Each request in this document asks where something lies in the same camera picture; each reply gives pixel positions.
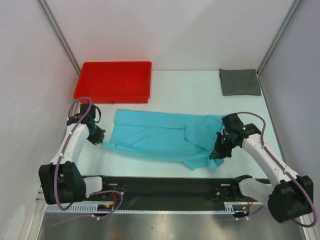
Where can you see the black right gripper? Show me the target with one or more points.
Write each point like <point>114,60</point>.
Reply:
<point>218,152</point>

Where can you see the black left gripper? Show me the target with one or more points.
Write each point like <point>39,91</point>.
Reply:
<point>99,138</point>

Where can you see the light blue t-shirt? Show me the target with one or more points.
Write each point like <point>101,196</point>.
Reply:
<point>166,137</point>

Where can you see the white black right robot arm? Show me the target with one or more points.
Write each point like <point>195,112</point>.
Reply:
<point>289,196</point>

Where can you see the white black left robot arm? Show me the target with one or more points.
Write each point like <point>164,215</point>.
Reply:
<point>61,181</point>

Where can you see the red plastic tray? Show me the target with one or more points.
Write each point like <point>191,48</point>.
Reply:
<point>115,82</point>

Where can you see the folded grey t-shirt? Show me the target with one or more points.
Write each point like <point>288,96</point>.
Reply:
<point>239,82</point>

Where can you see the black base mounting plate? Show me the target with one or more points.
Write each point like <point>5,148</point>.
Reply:
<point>172,193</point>

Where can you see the white slotted cable duct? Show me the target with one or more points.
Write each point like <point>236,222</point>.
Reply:
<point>105,208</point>

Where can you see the right aluminium corner post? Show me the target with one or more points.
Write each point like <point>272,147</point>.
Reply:
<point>279,34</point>

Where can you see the aluminium corner post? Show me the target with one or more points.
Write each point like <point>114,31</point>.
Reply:
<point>279,34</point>
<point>48,14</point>

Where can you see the left aluminium corner post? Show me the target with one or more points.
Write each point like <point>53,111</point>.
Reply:
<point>48,14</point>

